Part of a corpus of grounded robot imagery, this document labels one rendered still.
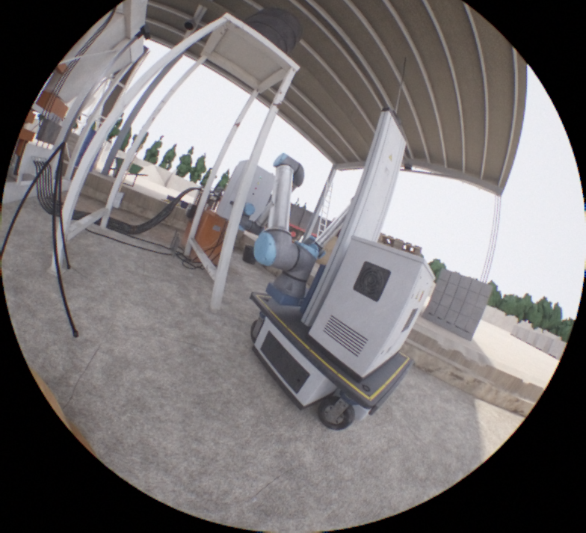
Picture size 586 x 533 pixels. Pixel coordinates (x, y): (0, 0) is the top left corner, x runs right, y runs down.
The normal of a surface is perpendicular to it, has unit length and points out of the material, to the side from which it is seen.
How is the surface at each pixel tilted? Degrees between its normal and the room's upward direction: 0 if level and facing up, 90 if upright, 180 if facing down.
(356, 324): 90
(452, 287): 90
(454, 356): 92
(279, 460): 0
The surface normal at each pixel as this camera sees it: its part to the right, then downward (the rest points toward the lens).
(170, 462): 0.39, -0.92
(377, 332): -0.72, -0.29
